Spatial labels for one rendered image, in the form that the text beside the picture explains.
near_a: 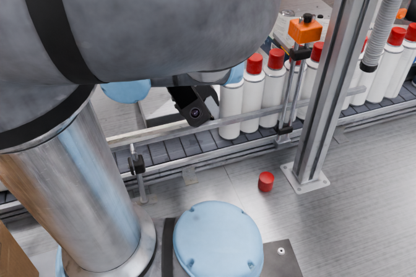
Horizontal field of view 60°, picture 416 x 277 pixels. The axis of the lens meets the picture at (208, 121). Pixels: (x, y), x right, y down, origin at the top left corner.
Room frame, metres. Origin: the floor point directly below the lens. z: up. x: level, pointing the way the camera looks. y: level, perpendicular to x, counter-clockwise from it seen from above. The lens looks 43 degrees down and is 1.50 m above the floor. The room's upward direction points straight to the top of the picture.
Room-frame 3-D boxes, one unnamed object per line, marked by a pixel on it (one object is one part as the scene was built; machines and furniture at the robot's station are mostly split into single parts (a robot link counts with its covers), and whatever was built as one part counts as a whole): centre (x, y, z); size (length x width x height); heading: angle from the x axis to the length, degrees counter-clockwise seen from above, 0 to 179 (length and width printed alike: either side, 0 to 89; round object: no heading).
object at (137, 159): (0.47, 0.15, 0.91); 0.07 x 0.03 x 0.16; 19
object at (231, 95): (0.62, -0.05, 0.98); 0.05 x 0.05 x 0.20
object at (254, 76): (0.64, -0.10, 0.98); 0.05 x 0.05 x 0.20
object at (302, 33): (0.61, -0.16, 1.05); 0.10 x 0.04 x 0.33; 19
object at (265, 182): (0.50, -0.13, 0.85); 0.03 x 0.03 x 0.03
